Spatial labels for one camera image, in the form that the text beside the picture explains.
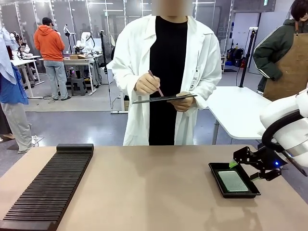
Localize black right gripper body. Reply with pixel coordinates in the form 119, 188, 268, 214
257, 143, 288, 169

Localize green perforated PCB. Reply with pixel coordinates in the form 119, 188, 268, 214
217, 170, 250, 193

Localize maroon pen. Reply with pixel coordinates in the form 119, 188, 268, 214
148, 70, 165, 98

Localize grey clipboard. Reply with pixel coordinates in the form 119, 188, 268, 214
131, 94, 198, 104

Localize black slotted PCB rack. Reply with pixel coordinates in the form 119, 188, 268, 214
0, 143, 94, 231

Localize person's left hand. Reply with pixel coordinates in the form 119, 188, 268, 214
167, 91, 196, 113

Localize person's right hand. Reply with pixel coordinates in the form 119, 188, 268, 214
134, 73, 161, 95

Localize black plastic tray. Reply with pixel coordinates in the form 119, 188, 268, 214
208, 162, 262, 199

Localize white rounded table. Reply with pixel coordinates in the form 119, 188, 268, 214
206, 86, 274, 140

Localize name badge on coat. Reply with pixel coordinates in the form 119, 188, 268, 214
190, 76, 199, 92

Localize wooden shoe shelf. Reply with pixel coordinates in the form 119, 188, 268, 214
220, 56, 228, 74

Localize black equipment bags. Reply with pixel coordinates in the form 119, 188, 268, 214
227, 42, 247, 68

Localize person in brown apron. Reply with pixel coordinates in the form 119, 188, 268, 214
252, 0, 308, 102

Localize person in white lab coat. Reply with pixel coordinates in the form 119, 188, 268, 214
112, 14, 222, 147

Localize black background tripod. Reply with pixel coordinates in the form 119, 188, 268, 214
98, 30, 108, 85

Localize grey step stool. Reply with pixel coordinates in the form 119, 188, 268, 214
70, 77, 88, 97

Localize background white work table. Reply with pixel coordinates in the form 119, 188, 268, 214
38, 54, 104, 96

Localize person in orange hoodie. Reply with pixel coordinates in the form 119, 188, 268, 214
33, 16, 72, 101

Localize small white background table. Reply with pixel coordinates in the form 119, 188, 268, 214
11, 55, 45, 98

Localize person in blue shirt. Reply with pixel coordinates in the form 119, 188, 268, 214
0, 26, 35, 154

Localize background robot with black parts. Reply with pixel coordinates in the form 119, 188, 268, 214
10, 31, 31, 60

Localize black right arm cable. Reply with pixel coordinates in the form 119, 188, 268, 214
261, 114, 308, 178

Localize black camera pole stand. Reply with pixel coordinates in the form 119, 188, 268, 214
239, 27, 258, 89

